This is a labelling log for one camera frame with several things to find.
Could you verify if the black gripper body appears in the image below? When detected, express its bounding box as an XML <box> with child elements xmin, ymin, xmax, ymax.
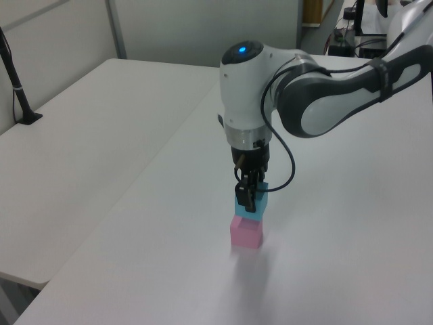
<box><xmin>230</xmin><ymin>139</ymin><xmax>271</xmax><ymax>183</ymax></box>

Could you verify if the blue cube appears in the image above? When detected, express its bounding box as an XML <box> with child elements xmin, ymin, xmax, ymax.
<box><xmin>233</xmin><ymin>181</ymin><xmax>271</xmax><ymax>223</ymax></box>

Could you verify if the pink cube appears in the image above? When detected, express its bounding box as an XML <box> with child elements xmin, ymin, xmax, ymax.
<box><xmin>229</xmin><ymin>216</ymin><xmax>264</xmax><ymax>247</ymax></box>

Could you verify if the black box device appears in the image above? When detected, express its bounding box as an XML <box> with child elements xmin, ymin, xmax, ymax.
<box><xmin>329</xmin><ymin>44</ymin><xmax>353</xmax><ymax>57</ymax></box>

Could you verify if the white side table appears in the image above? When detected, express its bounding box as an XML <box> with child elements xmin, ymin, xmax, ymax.
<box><xmin>0</xmin><ymin>58</ymin><xmax>221</xmax><ymax>292</ymax></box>

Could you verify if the black upright stand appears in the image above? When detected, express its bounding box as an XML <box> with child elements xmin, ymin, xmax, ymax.
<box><xmin>352</xmin><ymin>0</ymin><xmax>367</xmax><ymax>37</ymax></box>

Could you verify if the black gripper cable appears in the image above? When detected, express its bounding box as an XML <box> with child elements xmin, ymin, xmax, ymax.
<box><xmin>255</xmin><ymin>6</ymin><xmax>429</xmax><ymax>195</ymax></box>

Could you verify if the black strap on arm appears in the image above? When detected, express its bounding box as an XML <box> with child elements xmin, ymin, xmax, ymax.
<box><xmin>369</xmin><ymin>58</ymin><xmax>395</xmax><ymax>103</ymax></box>

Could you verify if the grey partition post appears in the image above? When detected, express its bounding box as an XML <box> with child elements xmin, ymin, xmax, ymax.
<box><xmin>106</xmin><ymin>0</ymin><xmax>129</xmax><ymax>60</ymax></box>

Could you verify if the black camera pole with base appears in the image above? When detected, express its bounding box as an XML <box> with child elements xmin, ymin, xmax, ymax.
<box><xmin>0</xmin><ymin>26</ymin><xmax>44</xmax><ymax>127</ymax></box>

